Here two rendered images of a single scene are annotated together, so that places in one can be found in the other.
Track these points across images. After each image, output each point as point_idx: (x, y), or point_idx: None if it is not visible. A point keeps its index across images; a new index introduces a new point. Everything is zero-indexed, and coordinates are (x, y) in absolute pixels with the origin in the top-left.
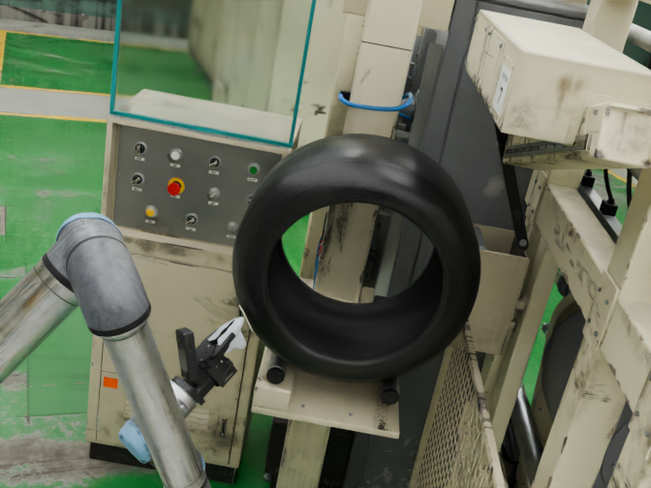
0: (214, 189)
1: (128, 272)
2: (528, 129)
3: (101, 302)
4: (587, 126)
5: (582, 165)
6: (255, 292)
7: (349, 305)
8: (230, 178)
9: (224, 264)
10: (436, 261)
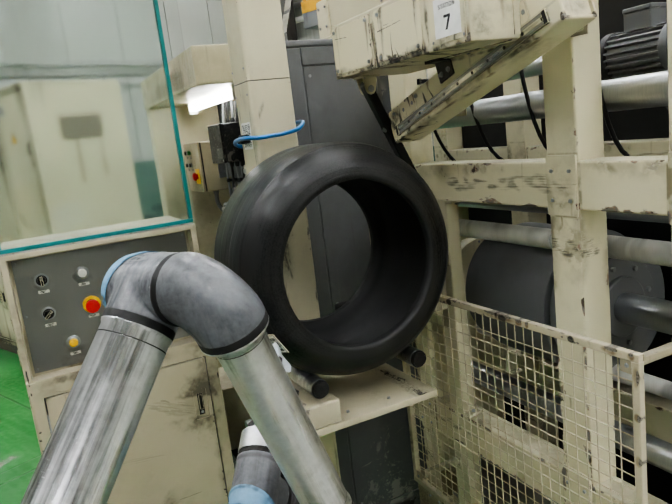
0: None
1: (231, 271)
2: (488, 32)
3: (226, 307)
4: (531, 12)
5: (514, 66)
6: (279, 310)
7: (324, 317)
8: None
9: (169, 359)
10: (379, 244)
